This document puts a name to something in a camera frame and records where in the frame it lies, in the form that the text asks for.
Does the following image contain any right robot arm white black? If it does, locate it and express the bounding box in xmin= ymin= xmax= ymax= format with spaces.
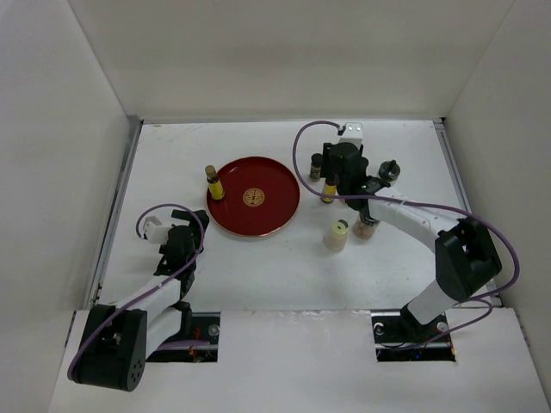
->
xmin=321 ymin=142 xmax=502 ymax=341

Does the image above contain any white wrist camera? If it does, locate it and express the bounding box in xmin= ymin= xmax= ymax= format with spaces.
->
xmin=337 ymin=122 xmax=363 ymax=150
xmin=139 ymin=216 xmax=171 ymax=245

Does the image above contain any dark lid nut jar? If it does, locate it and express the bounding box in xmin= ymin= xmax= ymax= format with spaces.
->
xmin=352 ymin=214 xmax=380 ymax=240

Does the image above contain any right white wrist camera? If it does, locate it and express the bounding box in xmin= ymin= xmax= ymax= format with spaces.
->
xmin=337 ymin=122 xmax=363 ymax=150

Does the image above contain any black grinder top jar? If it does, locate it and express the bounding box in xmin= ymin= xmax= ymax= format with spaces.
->
xmin=378 ymin=159 xmax=401 ymax=183

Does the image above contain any cream squeeze bottle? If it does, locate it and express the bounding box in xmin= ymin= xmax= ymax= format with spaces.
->
xmin=324 ymin=219 xmax=349 ymax=252

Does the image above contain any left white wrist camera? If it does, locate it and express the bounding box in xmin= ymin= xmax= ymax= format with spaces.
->
xmin=139 ymin=216 xmax=171 ymax=245

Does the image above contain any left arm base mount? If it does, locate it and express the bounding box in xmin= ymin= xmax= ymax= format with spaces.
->
xmin=147 ymin=301 xmax=221 ymax=363

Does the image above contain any yellow label bottle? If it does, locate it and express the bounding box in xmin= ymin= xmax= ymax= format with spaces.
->
xmin=320 ymin=176 xmax=337 ymax=204
xmin=205 ymin=165 xmax=225 ymax=200

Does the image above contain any red round tray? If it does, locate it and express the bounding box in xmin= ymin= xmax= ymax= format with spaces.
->
xmin=206 ymin=157 xmax=300 ymax=237

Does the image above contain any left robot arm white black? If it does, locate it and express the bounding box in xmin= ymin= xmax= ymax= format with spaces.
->
xmin=67 ymin=205 xmax=209 ymax=391

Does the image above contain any yellow label bottle front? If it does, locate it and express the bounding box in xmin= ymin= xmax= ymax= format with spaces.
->
xmin=205 ymin=165 xmax=225 ymax=200

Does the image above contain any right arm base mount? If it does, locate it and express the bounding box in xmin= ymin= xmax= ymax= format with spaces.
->
xmin=371 ymin=311 xmax=455 ymax=362

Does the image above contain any black cap spice jar left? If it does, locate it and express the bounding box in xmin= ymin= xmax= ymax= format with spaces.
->
xmin=309 ymin=153 xmax=323 ymax=182

